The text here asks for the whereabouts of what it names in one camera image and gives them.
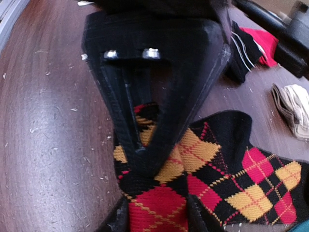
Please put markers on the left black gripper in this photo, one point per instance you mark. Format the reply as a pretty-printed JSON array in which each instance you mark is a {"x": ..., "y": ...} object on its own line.
[{"x": 292, "y": 51}]

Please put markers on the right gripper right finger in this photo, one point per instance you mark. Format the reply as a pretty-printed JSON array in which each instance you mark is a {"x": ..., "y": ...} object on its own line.
[{"x": 199, "y": 220}]

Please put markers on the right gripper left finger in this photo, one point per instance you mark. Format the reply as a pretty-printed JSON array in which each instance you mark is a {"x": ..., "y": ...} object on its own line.
[{"x": 118, "y": 219}]

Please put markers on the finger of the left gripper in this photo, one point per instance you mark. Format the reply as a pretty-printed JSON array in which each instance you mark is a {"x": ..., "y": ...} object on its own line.
[{"x": 122, "y": 47}]

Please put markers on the black red yellow argyle sock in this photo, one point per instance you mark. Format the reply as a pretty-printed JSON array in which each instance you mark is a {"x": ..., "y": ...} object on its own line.
[{"x": 234, "y": 180}]

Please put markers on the red white patterned sock pair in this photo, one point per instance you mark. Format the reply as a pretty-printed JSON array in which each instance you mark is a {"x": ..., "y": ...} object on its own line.
[{"x": 267, "y": 44}]

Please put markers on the black white striped sock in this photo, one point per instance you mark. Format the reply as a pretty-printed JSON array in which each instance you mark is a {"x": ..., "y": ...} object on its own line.
[{"x": 246, "y": 54}]

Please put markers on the red beige sock pair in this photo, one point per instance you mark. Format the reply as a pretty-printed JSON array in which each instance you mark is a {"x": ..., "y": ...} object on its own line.
[{"x": 292, "y": 103}]

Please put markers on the dark green christmas sock pair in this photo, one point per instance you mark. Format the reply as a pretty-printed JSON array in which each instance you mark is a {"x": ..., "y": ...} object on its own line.
[{"x": 302, "y": 227}]

